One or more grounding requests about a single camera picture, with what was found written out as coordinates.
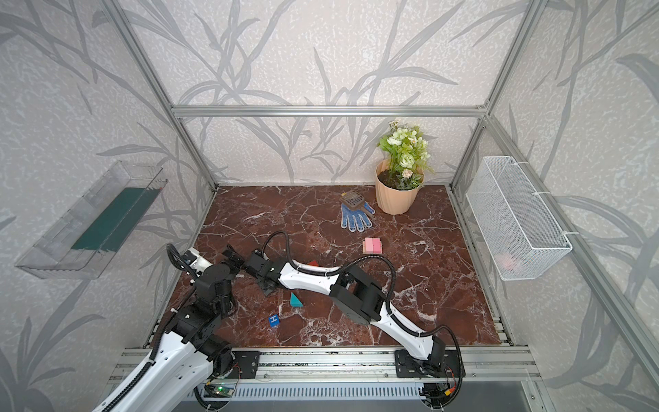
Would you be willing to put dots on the pink block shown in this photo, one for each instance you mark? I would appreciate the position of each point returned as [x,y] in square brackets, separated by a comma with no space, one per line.
[367,246]
[377,246]

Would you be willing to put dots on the blue dotted work glove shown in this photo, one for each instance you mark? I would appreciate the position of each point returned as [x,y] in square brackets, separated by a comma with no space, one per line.
[357,220]

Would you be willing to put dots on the green circuit board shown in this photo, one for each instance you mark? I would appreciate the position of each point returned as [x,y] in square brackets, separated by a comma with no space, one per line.
[218,391]

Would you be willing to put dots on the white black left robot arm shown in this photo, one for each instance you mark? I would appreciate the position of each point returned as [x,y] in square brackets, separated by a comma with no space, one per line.
[187,352]

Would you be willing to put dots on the brown plastic slotted scoop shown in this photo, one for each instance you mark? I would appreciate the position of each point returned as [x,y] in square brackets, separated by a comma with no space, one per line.
[353,200]

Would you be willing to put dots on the peach ribbed flower pot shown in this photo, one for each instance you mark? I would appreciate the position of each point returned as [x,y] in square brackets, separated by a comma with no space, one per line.
[392,201]

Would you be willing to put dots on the teal triangle wood block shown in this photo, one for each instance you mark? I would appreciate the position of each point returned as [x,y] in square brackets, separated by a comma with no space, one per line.
[295,301]

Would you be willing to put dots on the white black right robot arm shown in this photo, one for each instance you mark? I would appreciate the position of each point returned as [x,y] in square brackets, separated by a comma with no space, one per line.
[360,298]

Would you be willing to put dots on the blue letter cube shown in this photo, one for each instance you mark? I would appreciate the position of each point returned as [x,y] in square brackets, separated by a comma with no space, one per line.
[274,321]

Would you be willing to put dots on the clear plastic wall tray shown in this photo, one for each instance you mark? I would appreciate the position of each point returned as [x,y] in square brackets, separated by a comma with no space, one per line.
[84,241]

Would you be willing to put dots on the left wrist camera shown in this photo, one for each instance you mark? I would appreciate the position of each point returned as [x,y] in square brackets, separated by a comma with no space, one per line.
[198,263]

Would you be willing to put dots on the white wire mesh basket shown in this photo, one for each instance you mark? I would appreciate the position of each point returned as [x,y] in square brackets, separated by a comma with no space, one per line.
[513,217]

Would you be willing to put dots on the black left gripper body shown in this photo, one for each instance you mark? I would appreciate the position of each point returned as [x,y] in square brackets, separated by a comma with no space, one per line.
[210,278]

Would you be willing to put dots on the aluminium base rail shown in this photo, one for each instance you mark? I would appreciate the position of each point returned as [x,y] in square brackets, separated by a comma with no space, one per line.
[377,364]

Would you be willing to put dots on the aluminium cage frame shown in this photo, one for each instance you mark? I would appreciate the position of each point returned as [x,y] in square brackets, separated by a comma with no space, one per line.
[631,328]

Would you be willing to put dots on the pink object in basket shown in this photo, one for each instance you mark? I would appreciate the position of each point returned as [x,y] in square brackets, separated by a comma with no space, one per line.
[507,262]

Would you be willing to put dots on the green white artificial flowers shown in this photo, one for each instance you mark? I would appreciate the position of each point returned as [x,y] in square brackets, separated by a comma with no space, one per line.
[406,153]

